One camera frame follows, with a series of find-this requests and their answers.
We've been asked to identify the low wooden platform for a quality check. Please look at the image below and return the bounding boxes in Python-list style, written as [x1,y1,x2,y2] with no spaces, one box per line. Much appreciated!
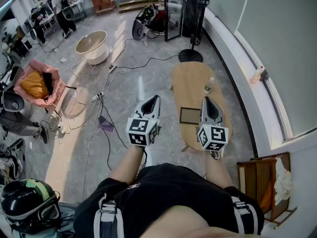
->
[118,0,165,14]

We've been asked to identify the round white tub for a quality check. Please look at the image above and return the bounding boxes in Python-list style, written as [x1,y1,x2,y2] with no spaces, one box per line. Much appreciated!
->
[74,30,110,65]

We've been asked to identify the purple cloth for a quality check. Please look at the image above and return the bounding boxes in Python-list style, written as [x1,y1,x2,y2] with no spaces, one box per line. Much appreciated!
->
[97,116,115,134]

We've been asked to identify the person's left forearm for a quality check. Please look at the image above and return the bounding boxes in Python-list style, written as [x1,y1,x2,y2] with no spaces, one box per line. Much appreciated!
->
[108,145,147,186]

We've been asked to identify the grey roller blind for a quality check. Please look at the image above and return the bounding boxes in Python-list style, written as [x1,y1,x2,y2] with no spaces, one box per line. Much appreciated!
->
[234,0,317,139]
[205,0,251,32]

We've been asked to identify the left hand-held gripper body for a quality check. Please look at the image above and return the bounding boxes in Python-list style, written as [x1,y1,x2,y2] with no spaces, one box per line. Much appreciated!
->
[125,108,162,148]

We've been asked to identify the black standing fan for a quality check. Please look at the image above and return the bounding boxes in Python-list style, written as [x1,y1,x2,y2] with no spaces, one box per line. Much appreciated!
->
[178,0,211,64]

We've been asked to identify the white desk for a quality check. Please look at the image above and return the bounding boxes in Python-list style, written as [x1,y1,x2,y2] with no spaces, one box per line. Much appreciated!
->
[40,13,62,32]
[66,0,88,22]

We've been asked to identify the person's left harness strap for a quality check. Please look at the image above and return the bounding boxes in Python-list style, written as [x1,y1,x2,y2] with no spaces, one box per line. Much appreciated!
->
[93,199,125,238]

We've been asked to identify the oval wooden table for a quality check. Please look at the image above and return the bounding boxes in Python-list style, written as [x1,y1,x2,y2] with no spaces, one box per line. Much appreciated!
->
[170,61,233,152]

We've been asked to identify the black helmet with green tape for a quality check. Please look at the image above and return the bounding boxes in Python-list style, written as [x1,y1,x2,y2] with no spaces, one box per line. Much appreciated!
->
[0,178,63,231]

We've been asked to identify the pink padded chair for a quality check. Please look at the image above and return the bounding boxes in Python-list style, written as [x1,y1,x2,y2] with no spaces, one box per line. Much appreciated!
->
[13,59,68,114]

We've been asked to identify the orange cushion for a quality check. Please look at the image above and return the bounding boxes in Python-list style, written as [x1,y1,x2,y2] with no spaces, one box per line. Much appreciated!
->
[19,69,51,100]
[259,179,276,215]

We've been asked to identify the small dark picture frame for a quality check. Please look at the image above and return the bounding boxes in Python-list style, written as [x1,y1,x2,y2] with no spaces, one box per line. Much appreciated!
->
[179,106,202,125]

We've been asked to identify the black cloth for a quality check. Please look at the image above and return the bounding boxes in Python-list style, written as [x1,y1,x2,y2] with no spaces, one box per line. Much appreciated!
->
[41,70,54,97]

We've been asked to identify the person's harness strap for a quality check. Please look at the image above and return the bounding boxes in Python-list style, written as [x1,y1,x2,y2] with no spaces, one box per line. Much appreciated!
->
[231,195,260,236]
[93,199,125,238]

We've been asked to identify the wooden folding rack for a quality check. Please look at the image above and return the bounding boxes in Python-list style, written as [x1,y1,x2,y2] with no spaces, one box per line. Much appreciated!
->
[237,151,298,231]

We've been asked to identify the person's right forearm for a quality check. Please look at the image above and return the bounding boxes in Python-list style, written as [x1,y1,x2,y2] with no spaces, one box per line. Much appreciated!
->
[204,150,234,190]

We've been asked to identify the grey pod-shaped device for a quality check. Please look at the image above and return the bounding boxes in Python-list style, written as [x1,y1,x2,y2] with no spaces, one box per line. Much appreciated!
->
[131,3,159,41]
[1,91,26,113]
[61,0,75,22]

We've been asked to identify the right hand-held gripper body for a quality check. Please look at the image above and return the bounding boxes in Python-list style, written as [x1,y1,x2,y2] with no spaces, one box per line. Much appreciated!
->
[197,119,229,159]

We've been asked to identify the person's bare chest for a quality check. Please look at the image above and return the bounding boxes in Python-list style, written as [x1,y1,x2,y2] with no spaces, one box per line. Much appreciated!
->
[138,205,251,238]

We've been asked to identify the long black cable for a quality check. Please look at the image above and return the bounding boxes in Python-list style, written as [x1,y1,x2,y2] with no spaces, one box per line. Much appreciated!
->
[115,38,179,70]

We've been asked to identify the tangled white cable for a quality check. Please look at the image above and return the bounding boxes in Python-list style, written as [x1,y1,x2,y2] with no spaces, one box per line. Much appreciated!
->
[46,55,112,134]

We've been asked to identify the brown wooden cabinet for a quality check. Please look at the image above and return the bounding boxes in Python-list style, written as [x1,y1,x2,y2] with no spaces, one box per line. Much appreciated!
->
[91,0,117,16]

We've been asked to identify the pinkish bottle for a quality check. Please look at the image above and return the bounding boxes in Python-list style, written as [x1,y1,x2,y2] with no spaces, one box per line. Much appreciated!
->
[249,66,264,84]

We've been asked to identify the person's right harness strap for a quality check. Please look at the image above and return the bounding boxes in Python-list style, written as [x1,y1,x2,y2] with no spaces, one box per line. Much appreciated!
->
[231,195,260,236]

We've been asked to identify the clear plastic water bottle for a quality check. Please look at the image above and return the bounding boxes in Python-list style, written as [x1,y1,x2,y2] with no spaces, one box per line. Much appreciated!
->
[203,76,215,95]

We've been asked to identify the white cloth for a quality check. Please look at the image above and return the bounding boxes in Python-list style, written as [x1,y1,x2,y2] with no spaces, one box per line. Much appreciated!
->
[273,157,295,206]

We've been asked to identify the person's black shirt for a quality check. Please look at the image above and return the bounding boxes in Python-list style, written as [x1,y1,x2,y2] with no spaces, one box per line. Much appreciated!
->
[73,163,265,238]

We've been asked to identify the black glass-door cabinet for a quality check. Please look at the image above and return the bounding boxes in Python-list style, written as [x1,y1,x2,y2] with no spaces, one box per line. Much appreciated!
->
[163,0,185,43]

